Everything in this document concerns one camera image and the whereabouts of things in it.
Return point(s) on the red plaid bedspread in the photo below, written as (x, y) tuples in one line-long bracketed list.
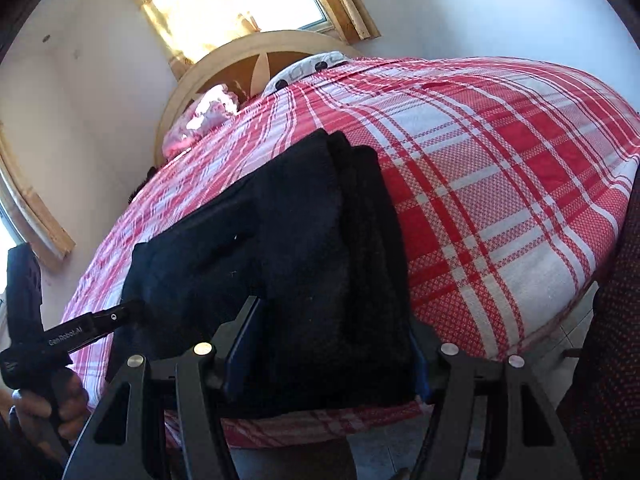
[(500, 185)]

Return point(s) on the black pants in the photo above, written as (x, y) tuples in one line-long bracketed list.
[(310, 260)]

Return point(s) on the cream wooden headboard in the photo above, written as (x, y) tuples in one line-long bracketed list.
[(225, 60)]

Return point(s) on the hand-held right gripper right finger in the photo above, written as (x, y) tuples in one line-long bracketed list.
[(424, 375)]

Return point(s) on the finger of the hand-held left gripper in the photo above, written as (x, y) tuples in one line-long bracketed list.
[(117, 315)]

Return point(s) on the person's dark dotted clothing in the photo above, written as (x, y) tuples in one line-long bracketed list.
[(610, 360)]

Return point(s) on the yellow patterned curtain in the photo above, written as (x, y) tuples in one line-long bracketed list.
[(350, 0), (190, 10), (35, 195)]

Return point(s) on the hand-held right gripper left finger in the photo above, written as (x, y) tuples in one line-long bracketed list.
[(240, 355)]

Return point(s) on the pink floral pillow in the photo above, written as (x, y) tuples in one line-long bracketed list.
[(200, 115)]

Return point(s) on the white black-patterned pillow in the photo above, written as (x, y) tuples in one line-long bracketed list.
[(305, 67)]

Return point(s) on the person's left hand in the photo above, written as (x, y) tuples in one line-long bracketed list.
[(72, 400)]

